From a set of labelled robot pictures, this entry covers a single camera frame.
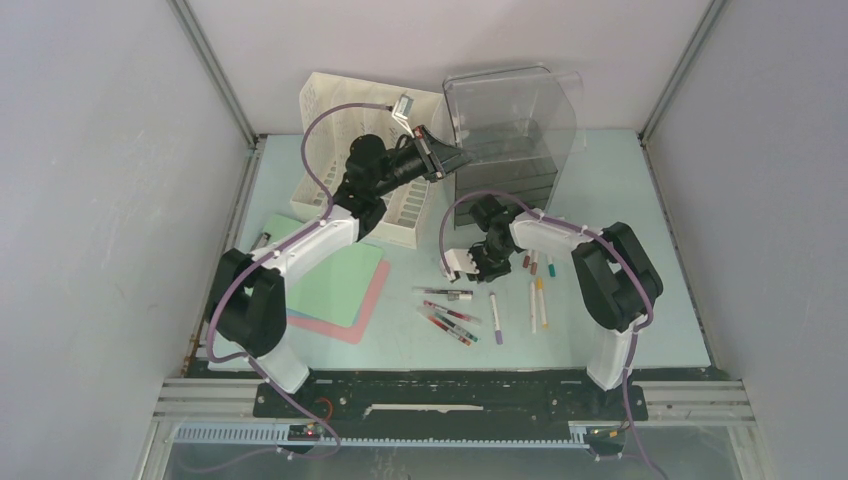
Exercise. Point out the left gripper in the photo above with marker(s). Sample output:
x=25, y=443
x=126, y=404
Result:
x=435, y=157

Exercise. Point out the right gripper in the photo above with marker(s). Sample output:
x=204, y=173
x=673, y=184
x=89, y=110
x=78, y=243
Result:
x=484, y=273

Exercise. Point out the smoky transparent drawer cabinet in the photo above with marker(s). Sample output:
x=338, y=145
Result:
x=520, y=124

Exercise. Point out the dark gel pen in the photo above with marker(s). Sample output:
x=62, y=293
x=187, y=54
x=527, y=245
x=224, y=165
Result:
x=456, y=327

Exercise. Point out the clear gel pen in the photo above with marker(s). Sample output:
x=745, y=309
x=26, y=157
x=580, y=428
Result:
x=450, y=294

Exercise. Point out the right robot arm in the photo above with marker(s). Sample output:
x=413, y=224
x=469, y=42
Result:
x=618, y=282

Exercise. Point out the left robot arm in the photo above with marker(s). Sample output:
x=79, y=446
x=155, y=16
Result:
x=247, y=303

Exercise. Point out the light brown marker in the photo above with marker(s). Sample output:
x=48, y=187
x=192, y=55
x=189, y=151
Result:
x=534, y=263

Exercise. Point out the white pink marker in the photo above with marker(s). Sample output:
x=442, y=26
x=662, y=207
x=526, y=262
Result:
x=533, y=307

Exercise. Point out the teal marker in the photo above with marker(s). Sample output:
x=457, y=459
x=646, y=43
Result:
x=551, y=267

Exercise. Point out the purple marker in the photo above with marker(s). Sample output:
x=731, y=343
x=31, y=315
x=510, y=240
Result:
x=496, y=319

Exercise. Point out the white file organizer rack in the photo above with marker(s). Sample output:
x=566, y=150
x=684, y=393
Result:
x=352, y=130

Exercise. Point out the pink folder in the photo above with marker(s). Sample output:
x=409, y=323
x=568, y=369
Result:
x=354, y=335

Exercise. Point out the green clipboard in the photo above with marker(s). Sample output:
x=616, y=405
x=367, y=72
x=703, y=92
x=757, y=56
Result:
x=335, y=289

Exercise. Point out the blue folder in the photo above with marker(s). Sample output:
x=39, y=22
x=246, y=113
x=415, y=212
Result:
x=305, y=321

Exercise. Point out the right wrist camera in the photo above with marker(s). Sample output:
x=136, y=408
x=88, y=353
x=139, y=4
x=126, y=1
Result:
x=455, y=263

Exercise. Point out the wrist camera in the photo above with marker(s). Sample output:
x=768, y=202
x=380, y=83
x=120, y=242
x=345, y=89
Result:
x=402, y=108
x=455, y=263

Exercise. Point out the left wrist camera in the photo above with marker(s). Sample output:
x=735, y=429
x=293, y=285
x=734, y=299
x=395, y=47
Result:
x=402, y=108

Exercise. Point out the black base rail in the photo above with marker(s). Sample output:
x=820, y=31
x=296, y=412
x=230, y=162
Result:
x=539, y=404

